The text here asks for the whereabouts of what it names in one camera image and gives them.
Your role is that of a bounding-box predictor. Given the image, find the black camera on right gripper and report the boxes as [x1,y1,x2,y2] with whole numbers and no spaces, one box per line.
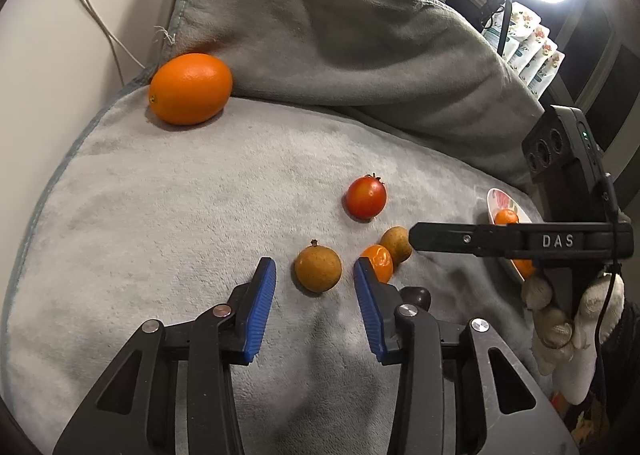
[522,105,618,223]

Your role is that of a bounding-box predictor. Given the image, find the small orange kumquat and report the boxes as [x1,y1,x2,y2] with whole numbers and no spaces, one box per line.
[360,244,394,284]

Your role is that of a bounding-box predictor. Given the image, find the floral white plate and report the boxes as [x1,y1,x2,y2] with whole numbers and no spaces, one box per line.
[486,188,535,284]

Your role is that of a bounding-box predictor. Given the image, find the right white gloved hand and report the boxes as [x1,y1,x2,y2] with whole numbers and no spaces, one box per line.
[521,273,625,405]

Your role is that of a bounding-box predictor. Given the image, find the floral tissue packs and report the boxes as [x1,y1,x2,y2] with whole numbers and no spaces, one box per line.
[502,2,565,100]

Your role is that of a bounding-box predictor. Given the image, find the brown longan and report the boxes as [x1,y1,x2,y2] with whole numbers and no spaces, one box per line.
[380,226,412,267]
[294,239,342,293]

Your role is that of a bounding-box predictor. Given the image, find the large orange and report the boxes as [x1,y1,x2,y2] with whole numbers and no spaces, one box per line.
[148,53,233,126]

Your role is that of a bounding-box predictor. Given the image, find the red cherry tomato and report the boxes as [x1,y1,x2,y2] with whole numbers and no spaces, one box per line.
[345,173,387,221]

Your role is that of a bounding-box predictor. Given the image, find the mandarin with stem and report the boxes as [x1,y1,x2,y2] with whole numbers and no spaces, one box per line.
[512,259,537,279]

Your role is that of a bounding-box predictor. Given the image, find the black tripod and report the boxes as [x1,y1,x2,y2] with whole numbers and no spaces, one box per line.
[478,0,513,57]

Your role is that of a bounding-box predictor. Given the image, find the big orange on plate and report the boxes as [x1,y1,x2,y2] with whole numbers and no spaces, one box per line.
[494,208,520,225]

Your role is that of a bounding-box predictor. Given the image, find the grey fleece blanket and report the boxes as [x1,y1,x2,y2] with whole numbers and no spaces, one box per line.
[0,0,557,455]

